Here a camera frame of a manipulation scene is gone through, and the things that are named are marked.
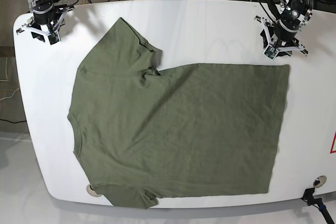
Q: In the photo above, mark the right table grommet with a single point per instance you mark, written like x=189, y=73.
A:
x=320, y=181

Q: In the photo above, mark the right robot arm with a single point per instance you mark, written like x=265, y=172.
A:
x=41, y=5

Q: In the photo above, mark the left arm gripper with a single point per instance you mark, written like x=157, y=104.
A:
x=281, y=38

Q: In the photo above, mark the left table grommet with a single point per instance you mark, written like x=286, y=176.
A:
x=91, y=191

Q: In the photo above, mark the red triangle sticker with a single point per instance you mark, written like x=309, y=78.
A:
x=332, y=150

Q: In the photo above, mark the olive green T-shirt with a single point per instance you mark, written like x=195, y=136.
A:
x=205, y=129

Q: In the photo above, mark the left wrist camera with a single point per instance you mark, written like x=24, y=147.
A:
x=270, y=51

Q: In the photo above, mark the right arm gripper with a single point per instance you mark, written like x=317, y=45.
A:
x=41, y=24

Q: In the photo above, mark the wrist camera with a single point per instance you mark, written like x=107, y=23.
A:
x=54, y=38
x=270, y=51

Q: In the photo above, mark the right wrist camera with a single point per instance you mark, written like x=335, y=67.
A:
x=54, y=38

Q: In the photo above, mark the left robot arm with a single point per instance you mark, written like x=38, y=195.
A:
x=285, y=19

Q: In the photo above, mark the table grommet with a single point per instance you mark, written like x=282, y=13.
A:
x=320, y=181
x=91, y=191

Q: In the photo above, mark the black table clamp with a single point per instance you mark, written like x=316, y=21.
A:
x=310, y=200

